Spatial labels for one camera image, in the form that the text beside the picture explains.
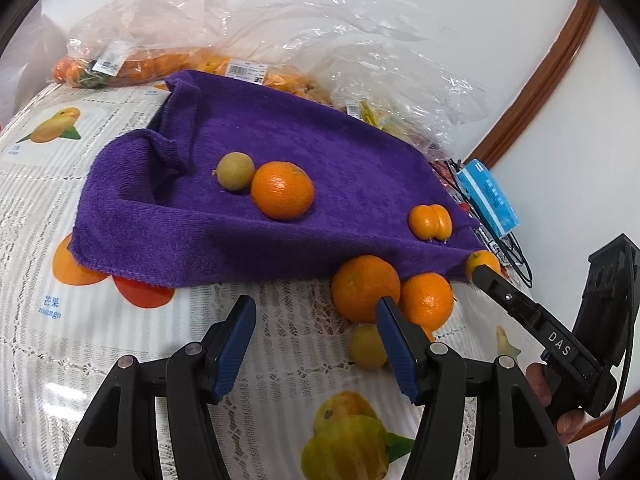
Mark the purple towel-lined tray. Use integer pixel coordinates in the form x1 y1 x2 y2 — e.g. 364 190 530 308
67 70 488 293

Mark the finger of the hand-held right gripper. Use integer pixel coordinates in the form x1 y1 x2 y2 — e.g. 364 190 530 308
471 263 544 334

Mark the blue tissue box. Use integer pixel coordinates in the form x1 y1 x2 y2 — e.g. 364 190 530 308
457 159 521 238

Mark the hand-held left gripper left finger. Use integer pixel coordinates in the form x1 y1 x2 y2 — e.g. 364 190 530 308
55 295 258 480

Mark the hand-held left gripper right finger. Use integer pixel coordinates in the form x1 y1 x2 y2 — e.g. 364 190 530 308
375 296 576 480

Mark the large orange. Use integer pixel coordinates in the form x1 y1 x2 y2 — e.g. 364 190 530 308
331 255 402 323

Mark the brown wooden door frame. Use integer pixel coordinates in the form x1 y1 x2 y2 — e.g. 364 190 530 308
470 0 601 171

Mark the black cable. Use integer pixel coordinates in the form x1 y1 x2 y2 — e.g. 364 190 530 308
447 157 535 288

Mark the person's right hand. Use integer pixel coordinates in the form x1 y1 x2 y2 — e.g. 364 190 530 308
525 361 587 447

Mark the clear bag of yellow snacks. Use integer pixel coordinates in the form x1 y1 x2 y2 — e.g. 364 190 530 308
320 42 501 161

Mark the small yellow-green fruit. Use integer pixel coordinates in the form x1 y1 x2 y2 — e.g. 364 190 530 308
348 324 390 372
214 152 257 192

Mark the orange tangerine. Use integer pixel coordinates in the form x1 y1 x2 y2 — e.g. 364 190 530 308
408 204 454 242
250 161 316 221
400 272 455 333
466 250 502 283

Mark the crumpled clear bag of tangerines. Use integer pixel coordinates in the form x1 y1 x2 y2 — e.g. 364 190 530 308
52 0 201 88

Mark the clear bag of oranges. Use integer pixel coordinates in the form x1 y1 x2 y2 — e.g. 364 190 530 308
140 0 351 106

